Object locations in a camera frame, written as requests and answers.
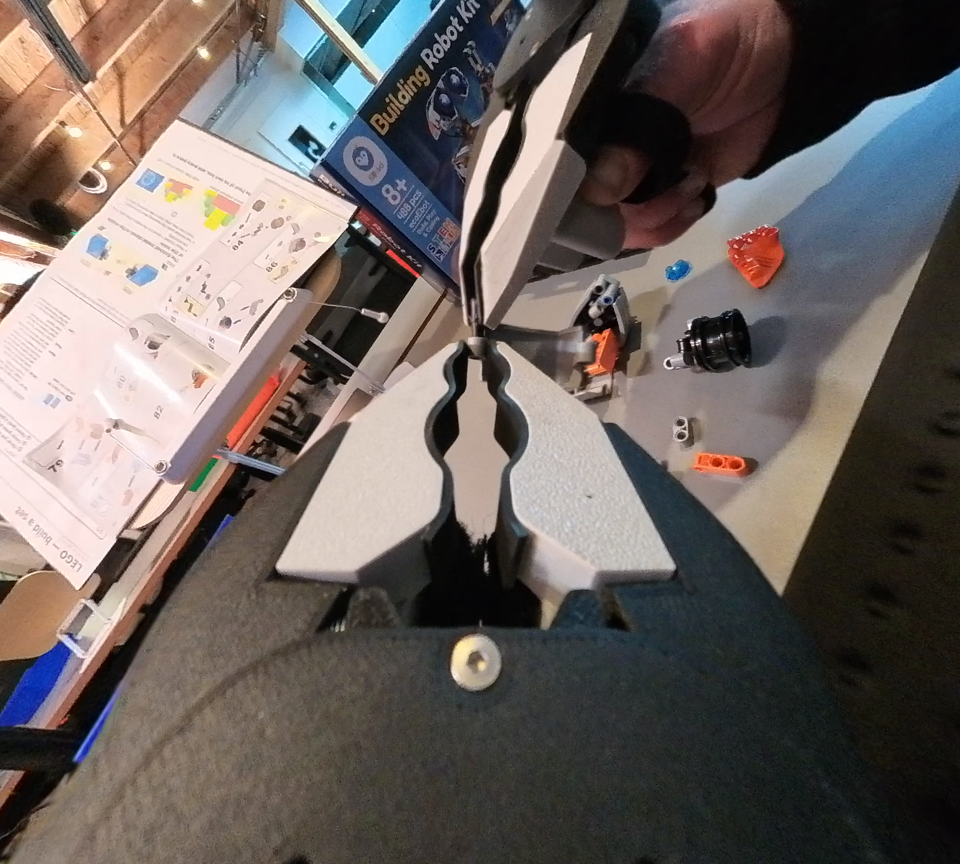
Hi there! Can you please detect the instruction sheet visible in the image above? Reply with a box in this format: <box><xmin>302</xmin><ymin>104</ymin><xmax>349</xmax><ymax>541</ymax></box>
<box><xmin>0</xmin><ymin>120</ymin><xmax>359</xmax><ymax>591</ymax></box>

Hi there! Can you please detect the black toy wheel assembly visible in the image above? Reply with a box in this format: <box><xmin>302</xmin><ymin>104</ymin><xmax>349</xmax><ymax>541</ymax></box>
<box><xmin>663</xmin><ymin>309</ymin><xmax>754</xmax><ymax>375</ymax></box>

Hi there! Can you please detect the grey curved panel piece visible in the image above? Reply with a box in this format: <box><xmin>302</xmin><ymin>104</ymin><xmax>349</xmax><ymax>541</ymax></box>
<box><xmin>466</xmin><ymin>324</ymin><xmax>603</xmax><ymax>396</ymax></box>

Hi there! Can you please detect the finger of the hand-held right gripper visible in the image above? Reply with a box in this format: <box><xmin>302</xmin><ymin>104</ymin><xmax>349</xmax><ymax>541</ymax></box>
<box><xmin>457</xmin><ymin>106</ymin><xmax>528</xmax><ymax>326</ymax></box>
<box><xmin>477</xmin><ymin>36</ymin><xmax>594</xmax><ymax>335</ymax></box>

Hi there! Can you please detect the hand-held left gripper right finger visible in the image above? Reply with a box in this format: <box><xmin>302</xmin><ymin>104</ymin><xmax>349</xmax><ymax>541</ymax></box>
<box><xmin>482</xmin><ymin>341</ymin><xmax>678</xmax><ymax>628</ymax></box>

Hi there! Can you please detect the grey orange block assembly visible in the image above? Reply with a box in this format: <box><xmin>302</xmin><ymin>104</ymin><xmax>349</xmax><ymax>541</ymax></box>
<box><xmin>567</xmin><ymin>273</ymin><xmax>640</xmax><ymax>401</ymax></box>

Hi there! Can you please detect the white book stand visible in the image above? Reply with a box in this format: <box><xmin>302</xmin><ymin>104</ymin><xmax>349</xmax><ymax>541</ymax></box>
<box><xmin>112</xmin><ymin>282</ymin><xmax>391</xmax><ymax>486</ymax></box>

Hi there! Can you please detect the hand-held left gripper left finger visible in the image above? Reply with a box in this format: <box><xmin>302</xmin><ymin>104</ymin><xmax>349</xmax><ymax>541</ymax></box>
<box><xmin>276</xmin><ymin>341</ymin><xmax>481</xmax><ymax>628</ymax></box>

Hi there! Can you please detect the person's right hand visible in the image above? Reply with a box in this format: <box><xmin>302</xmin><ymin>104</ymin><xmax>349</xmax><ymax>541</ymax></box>
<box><xmin>583</xmin><ymin>0</ymin><xmax>798</xmax><ymax>251</ymax></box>

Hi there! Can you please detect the orange wedge block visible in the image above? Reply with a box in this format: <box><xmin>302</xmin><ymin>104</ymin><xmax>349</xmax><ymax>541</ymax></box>
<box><xmin>726</xmin><ymin>225</ymin><xmax>787</xmax><ymax>289</ymax></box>

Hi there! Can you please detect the blue robot kit box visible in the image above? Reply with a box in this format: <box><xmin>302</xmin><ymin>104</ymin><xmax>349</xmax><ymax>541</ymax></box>
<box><xmin>309</xmin><ymin>0</ymin><xmax>543</xmax><ymax>304</ymax></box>

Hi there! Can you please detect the black dimpled foam pad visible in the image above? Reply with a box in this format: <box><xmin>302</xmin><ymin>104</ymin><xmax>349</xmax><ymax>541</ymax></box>
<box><xmin>780</xmin><ymin>189</ymin><xmax>960</xmax><ymax>864</ymax></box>

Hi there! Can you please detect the black lighting track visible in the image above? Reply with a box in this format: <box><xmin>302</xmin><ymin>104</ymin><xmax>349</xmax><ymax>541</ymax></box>
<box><xmin>0</xmin><ymin>0</ymin><xmax>93</xmax><ymax>85</ymax></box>

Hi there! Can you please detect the orange three-hole beam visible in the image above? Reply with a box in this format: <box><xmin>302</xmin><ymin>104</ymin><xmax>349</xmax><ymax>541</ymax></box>
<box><xmin>690</xmin><ymin>452</ymin><xmax>758</xmax><ymax>480</ymax></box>

